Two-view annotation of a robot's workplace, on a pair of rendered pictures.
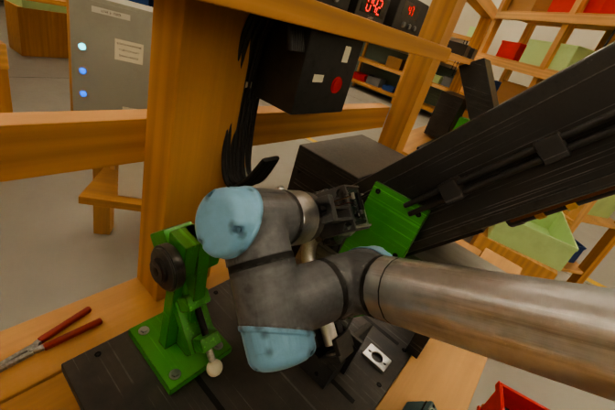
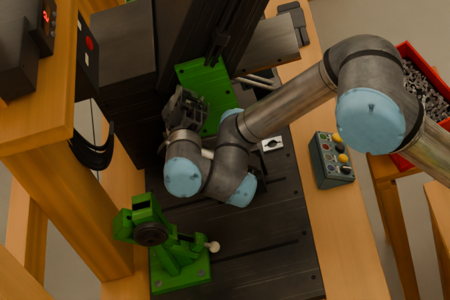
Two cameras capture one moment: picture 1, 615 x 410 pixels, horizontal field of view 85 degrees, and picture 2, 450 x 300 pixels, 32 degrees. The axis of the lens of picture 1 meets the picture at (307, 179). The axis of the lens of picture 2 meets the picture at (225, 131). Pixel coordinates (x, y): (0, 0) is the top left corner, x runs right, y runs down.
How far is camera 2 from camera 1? 1.23 m
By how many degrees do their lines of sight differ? 27
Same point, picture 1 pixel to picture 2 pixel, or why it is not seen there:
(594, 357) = (316, 97)
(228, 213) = (185, 176)
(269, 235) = (201, 165)
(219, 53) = not seen: hidden behind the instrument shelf
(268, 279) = (219, 177)
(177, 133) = (65, 180)
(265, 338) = (240, 192)
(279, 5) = (71, 73)
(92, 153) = (39, 244)
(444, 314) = (278, 120)
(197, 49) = not seen: hidden behind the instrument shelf
